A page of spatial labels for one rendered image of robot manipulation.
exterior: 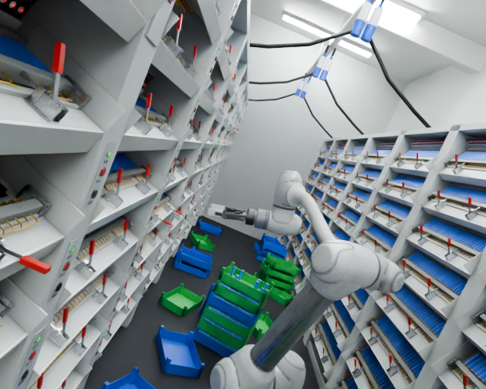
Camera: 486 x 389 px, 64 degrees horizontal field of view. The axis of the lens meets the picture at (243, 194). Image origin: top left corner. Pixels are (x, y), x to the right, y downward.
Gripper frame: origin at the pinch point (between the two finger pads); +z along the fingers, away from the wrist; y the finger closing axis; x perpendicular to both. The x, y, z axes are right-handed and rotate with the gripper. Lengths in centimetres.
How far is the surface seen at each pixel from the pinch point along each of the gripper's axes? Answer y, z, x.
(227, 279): 46, -14, -47
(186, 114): -40, 12, 37
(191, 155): 30.3, 17.1, 20.7
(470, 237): -11, -112, 12
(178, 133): -40, 13, 30
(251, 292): 41, -29, -50
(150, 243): 13.3, 27.0, -25.1
